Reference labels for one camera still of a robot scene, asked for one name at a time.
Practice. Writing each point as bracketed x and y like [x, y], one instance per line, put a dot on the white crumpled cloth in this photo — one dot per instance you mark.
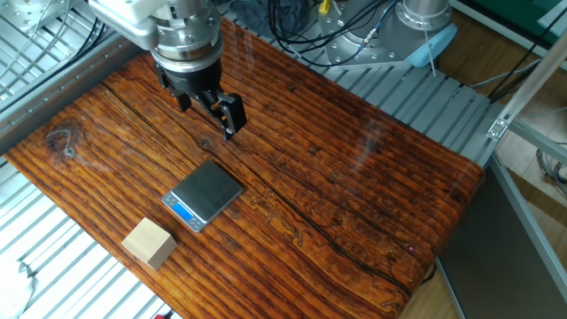
[13, 288]

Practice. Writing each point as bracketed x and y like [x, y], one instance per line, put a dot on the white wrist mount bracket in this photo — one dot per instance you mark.
[128, 17]

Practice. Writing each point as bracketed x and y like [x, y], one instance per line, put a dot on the light wooden cube block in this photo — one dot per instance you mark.
[148, 243]

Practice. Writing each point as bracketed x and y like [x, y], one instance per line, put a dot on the white flat square box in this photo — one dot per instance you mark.
[206, 192]

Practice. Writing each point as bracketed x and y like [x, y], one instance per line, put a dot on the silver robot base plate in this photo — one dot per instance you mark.
[354, 49]

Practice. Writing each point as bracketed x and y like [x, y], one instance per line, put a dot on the aluminium frame strut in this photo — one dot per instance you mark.
[527, 82]
[531, 226]

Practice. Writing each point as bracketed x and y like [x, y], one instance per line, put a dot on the grey aluminium frame rail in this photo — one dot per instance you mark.
[53, 84]

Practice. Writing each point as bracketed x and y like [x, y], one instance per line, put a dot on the green board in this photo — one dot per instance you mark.
[518, 15]

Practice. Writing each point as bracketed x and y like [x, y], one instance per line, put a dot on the silver and blue UR5 arm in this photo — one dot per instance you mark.
[186, 35]

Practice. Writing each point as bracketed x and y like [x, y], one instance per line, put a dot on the small yellow clip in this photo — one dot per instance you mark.
[324, 5]

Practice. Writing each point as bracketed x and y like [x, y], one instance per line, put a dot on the grey flat panel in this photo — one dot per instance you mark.
[491, 266]

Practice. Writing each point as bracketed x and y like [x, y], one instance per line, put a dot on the wood grain table mat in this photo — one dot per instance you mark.
[310, 177]

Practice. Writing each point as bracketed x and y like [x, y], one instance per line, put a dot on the aluminium plate with holes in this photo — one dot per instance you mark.
[26, 13]

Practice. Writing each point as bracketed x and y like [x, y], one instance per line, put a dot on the dark blue crumpled cloth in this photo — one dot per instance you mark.
[254, 15]

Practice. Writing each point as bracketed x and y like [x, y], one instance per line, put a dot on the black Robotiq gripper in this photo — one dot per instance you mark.
[190, 82]

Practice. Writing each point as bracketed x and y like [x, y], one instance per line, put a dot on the white zip tie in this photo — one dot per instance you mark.
[429, 53]

